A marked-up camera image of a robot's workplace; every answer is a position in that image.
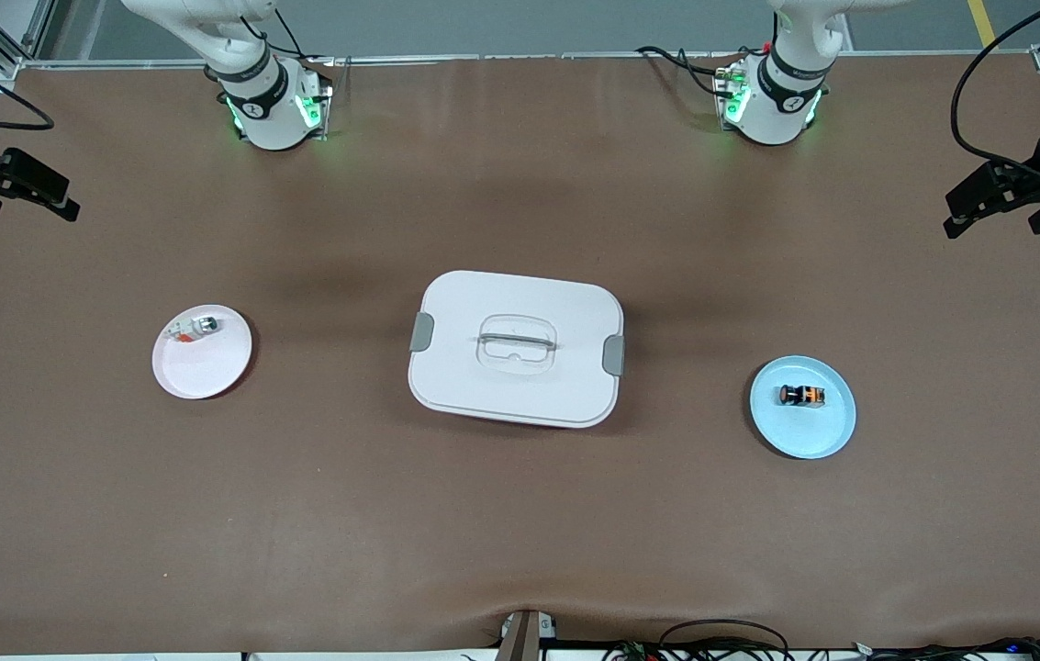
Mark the black and orange switch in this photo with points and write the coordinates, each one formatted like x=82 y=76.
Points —
x=802 y=396

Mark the pink box with white lid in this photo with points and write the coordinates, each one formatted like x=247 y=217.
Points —
x=520 y=386

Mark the white grey orange connector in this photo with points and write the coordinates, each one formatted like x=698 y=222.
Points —
x=194 y=327

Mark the pink round plate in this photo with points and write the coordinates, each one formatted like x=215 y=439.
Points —
x=203 y=372

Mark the light blue round plate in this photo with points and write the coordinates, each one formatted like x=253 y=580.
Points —
x=804 y=431

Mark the silver table edge rail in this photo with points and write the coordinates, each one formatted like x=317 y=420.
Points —
x=529 y=57

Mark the brown camera post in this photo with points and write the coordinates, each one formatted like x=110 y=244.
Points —
x=524 y=638

